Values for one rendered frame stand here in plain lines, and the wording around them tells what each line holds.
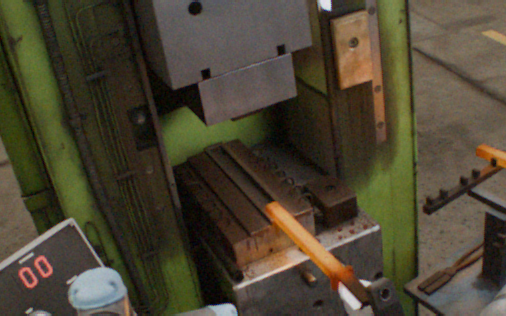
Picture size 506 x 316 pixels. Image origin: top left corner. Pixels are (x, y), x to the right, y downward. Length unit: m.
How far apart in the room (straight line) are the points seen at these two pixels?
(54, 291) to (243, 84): 0.53
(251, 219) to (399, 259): 0.63
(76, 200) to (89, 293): 0.54
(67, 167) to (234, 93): 0.38
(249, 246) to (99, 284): 0.60
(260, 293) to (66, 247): 0.46
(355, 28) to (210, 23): 0.42
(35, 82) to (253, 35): 0.43
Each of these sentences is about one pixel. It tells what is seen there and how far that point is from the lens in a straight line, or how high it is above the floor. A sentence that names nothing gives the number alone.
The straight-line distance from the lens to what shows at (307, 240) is 1.35.
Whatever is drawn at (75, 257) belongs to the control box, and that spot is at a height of 1.14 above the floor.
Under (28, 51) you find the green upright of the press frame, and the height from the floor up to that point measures 1.48.
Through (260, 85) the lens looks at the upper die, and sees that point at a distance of 1.29.
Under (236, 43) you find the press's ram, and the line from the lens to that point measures 1.24.
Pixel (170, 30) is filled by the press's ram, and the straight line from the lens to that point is 1.19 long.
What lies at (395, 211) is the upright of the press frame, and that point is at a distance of 1.85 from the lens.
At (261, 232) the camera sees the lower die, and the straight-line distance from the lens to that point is 1.44.
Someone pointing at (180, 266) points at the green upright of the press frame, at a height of 0.87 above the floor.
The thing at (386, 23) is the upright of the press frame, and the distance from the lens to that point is 1.60.
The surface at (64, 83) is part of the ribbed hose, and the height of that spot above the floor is 1.40.
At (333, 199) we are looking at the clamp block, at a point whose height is 0.98.
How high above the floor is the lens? 1.83
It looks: 32 degrees down
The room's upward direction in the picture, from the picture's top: 11 degrees counter-clockwise
